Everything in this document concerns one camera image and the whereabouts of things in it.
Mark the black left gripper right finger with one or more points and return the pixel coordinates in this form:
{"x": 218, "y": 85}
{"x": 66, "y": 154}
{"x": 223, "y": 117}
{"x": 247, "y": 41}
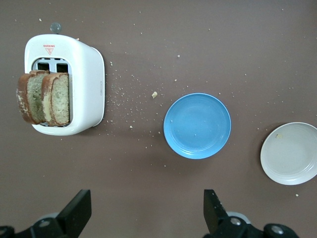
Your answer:
{"x": 215, "y": 215}

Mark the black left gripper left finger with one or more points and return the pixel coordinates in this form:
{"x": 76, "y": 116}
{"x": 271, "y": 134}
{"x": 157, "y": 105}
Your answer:
{"x": 74, "y": 213}

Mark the light-crust bread slice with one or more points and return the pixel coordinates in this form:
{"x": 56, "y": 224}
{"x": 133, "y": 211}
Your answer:
{"x": 60, "y": 99}

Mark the blue plate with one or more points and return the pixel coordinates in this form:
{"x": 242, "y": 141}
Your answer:
{"x": 198, "y": 126}

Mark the beige plate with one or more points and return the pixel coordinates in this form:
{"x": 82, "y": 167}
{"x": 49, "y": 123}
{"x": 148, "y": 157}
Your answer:
{"x": 289, "y": 158}

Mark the small bread crumb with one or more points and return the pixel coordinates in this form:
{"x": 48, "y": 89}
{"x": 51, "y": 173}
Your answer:
{"x": 279, "y": 136}

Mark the dark-crust bread slice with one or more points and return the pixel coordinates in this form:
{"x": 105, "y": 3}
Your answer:
{"x": 24, "y": 99}

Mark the white toaster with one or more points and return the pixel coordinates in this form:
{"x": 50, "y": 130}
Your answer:
{"x": 84, "y": 86}

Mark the large bread crumb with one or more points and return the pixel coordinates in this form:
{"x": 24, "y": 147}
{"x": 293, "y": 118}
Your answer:
{"x": 154, "y": 95}

